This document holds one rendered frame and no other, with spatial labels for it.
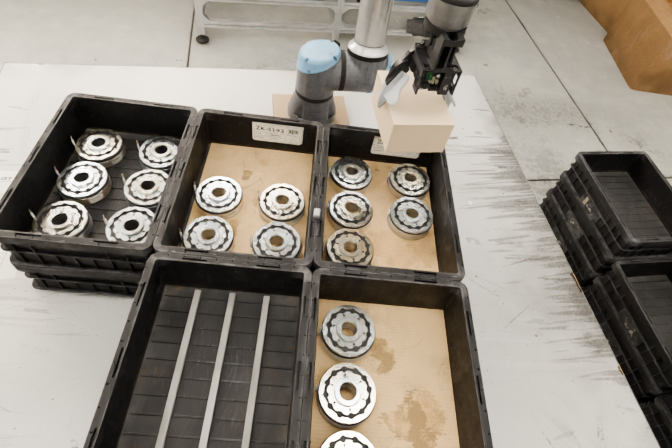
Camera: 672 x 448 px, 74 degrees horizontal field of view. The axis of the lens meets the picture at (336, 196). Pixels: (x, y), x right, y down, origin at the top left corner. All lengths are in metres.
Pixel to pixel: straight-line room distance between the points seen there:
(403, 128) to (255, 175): 0.42
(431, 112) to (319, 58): 0.47
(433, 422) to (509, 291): 0.46
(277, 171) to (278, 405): 0.54
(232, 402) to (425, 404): 0.34
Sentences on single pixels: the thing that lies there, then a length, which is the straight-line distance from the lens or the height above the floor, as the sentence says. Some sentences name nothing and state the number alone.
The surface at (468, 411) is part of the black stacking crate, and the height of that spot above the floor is 0.89.
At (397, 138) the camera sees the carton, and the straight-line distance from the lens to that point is 0.87.
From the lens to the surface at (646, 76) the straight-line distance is 3.68.
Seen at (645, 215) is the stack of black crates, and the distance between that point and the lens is 2.01.
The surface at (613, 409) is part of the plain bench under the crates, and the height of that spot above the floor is 0.70.
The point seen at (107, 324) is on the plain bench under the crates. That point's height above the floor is 0.70.
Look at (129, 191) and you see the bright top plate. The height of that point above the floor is 0.86.
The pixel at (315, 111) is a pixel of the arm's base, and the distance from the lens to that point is 1.35.
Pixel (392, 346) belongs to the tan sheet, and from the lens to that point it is 0.92.
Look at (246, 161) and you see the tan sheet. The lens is 1.14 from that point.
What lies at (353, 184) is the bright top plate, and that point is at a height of 0.86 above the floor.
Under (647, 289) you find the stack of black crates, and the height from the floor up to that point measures 0.38.
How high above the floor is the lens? 1.67
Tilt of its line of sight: 51 degrees down
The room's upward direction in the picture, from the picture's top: 12 degrees clockwise
